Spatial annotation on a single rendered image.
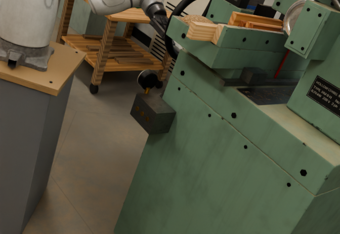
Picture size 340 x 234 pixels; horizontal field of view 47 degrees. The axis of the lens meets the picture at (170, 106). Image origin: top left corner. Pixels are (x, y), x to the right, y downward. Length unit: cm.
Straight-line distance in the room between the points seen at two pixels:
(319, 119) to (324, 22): 25
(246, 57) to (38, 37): 60
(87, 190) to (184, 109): 74
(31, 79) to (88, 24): 223
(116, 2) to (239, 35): 75
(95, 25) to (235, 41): 247
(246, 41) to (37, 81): 59
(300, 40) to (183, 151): 49
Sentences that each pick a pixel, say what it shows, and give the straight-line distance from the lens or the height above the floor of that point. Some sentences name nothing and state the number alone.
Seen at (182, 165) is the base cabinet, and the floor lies 49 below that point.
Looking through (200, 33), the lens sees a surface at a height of 92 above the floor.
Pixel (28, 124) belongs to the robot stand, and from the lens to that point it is 124.
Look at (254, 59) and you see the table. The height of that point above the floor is 87.
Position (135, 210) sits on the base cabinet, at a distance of 148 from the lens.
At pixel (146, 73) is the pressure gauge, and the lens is 125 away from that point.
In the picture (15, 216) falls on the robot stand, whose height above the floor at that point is 10.
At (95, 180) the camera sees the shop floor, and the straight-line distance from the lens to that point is 184.
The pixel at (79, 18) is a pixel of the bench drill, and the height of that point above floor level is 11.
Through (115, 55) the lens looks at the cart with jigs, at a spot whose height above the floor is 20.
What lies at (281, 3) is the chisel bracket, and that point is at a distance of 122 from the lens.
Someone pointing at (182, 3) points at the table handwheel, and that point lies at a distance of 138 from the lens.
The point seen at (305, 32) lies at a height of 101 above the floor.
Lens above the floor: 116
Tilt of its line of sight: 26 degrees down
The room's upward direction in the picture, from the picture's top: 21 degrees clockwise
